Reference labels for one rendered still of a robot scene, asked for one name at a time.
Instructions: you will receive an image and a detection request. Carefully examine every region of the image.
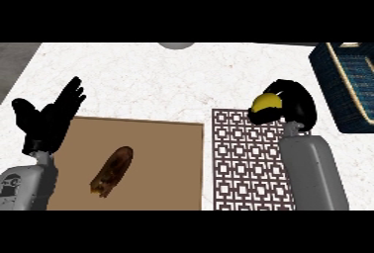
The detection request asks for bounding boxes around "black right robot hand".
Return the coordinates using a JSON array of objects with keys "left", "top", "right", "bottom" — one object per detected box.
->
[{"left": 246, "top": 78, "right": 316, "bottom": 132}]

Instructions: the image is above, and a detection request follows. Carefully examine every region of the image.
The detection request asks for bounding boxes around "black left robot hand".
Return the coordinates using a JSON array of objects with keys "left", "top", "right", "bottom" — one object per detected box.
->
[{"left": 10, "top": 76, "right": 87, "bottom": 156}]

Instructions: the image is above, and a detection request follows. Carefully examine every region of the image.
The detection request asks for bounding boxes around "yellow lemon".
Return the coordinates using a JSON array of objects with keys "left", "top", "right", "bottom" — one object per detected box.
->
[{"left": 249, "top": 92, "right": 283, "bottom": 114}]

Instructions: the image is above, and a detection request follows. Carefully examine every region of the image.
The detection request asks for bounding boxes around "dark blue wicker basket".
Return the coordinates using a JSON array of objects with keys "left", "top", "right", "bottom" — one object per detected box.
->
[{"left": 307, "top": 42, "right": 374, "bottom": 134}]

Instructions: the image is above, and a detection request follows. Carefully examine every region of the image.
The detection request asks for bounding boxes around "brown patterned placemat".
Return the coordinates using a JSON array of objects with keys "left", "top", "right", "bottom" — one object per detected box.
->
[{"left": 209, "top": 109, "right": 311, "bottom": 211}]

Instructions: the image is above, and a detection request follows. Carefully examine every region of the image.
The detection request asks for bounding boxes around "brown sweet potato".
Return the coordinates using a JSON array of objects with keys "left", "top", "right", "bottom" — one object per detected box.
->
[{"left": 88, "top": 145, "right": 134, "bottom": 199}]

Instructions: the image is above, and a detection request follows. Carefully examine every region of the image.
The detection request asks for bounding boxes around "brown wooden cutting board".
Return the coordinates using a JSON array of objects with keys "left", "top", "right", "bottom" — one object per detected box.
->
[{"left": 45, "top": 116, "right": 203, "bottom": 211}]

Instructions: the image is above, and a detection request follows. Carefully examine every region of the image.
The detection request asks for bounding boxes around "grey round object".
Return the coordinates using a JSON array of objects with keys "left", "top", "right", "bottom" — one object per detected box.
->
[{"left": 156, "top": 42, "right": 194, "bottom": 50}]

